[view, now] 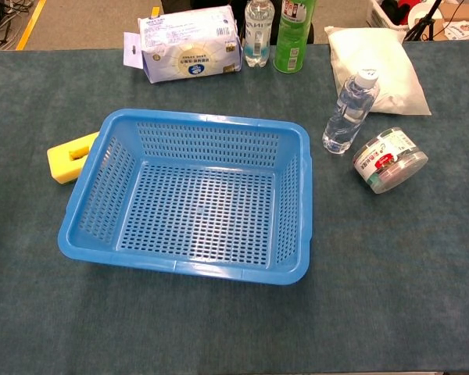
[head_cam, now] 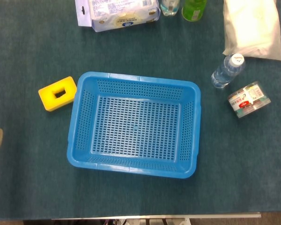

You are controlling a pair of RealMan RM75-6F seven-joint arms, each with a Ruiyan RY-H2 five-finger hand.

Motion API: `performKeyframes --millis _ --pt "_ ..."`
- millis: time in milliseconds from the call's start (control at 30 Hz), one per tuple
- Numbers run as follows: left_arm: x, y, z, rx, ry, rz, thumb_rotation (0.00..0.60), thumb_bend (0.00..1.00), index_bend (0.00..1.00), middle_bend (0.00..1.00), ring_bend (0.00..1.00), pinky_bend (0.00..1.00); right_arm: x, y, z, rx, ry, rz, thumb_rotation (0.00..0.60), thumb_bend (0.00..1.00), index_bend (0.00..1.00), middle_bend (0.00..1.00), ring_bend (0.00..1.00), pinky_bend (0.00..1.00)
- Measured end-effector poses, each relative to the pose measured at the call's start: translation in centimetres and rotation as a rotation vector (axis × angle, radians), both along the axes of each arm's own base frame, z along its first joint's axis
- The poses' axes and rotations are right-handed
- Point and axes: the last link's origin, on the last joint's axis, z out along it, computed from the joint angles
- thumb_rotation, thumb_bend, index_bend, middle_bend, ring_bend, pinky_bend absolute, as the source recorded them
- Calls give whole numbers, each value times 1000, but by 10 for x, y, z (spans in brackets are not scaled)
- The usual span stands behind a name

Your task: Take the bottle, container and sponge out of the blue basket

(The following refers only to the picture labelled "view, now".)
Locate long yellow floor tape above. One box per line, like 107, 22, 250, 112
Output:
15, 0, 47, 51

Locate black floor cables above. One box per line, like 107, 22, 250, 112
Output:
0, 0, 35, 50

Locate white plastic crate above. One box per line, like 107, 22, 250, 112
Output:
366, 0, 411, 31

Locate white powder-filled plastic bag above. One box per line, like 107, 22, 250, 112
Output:
324, 26, 432, 116

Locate yellow sponge with rectangular hole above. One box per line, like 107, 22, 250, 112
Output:
46, 131, 101, 185

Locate brown cardboard box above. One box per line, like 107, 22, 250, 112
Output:
433, 2, 469, 41

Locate dark clothed person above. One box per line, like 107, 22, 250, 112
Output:
159, 0, 317, 46

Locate small clear water bottle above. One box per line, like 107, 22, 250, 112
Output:
322, 69, 381, 155

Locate blue perforated plastic basket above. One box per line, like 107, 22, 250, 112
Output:
57, 108, 315, 286

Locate clear round container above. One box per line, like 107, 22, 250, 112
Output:
352, 127, 430, 195

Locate green cylindrical can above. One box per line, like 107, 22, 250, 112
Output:
273, 0, 317, 74

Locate black tripod stand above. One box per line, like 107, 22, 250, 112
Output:
404, 0, 443, 42

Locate lavender wet wipes pack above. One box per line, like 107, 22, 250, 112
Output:
123, 5, 244, 84

